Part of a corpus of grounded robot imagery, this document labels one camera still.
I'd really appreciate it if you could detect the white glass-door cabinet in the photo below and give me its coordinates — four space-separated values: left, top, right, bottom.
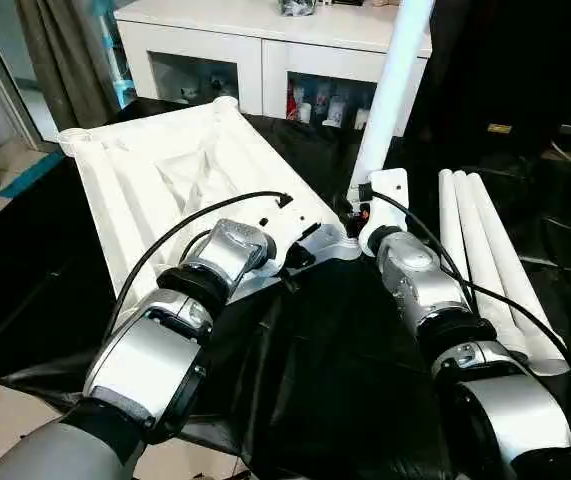
114 0 434 137

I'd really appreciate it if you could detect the black speaker with gold label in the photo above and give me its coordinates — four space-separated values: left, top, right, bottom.
404 0 571 151

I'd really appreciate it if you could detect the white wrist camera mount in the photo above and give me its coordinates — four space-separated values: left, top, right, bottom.
357 168 410 256
259 202 339 274

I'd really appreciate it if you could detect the light blue plastic rack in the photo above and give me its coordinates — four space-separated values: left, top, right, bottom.
104 14 136 109

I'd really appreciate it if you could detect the white plastic table leg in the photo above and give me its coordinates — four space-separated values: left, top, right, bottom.
437 168 521 357
349 0 436 201
466 172 571 376
452 170 546 360

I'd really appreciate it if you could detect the teal floor strip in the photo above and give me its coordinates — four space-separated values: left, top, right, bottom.
0 149 66 199

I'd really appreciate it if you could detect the white plastic table top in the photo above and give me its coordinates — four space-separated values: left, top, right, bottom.
58 96 366 304

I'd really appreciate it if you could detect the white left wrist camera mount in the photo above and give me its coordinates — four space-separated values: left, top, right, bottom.
259 202 339 274

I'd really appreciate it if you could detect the grey-brown curtain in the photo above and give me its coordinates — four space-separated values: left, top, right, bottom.
17 0 139 131

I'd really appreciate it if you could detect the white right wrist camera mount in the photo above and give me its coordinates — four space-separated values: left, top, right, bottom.
357 168 410 256

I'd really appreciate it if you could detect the black mat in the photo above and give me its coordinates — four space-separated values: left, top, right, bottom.
0 97 571 480

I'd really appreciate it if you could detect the glass sliding door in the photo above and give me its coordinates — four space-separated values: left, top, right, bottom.
0 0 61 151

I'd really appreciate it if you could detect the clear glass jar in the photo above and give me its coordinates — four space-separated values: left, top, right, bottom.
277 0 319 19

